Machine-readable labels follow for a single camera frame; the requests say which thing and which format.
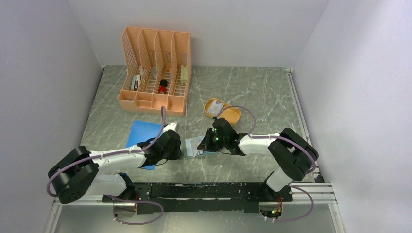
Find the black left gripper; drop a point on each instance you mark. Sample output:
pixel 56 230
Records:
pixel 177 153

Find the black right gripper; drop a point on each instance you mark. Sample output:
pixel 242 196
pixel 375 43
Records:
pixel 206 144

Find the yellow oval tray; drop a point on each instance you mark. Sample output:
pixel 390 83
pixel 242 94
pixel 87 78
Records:
pixel 232 114

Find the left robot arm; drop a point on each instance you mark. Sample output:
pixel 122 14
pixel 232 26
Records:
pixel 83 172

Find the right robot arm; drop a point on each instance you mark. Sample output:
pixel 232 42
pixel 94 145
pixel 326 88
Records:
pixel 294 155

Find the silver VIP card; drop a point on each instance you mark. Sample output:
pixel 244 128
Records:
pixel 215 107

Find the blue notebook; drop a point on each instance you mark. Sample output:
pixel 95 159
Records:
pixel 142 131

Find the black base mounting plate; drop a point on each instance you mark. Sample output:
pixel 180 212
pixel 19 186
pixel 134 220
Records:
pixel 193 197

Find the red black small bottle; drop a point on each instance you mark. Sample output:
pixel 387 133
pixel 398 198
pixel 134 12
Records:
pixel 163 86

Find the orange plastic file organizer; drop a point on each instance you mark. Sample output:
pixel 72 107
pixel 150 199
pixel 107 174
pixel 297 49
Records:
pixel 156 55

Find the white grey utility knife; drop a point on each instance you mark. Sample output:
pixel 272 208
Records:
pixel 135 82

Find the pale green eraser block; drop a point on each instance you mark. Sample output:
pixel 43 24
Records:
pixel 183 75

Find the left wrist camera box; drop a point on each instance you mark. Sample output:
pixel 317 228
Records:
pixel 171 126

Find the aluminium table edge rail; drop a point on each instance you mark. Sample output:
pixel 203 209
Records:
pixel 315 176

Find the aluminium front frame rail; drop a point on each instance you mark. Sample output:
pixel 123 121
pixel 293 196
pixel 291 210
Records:
pixel 302 193

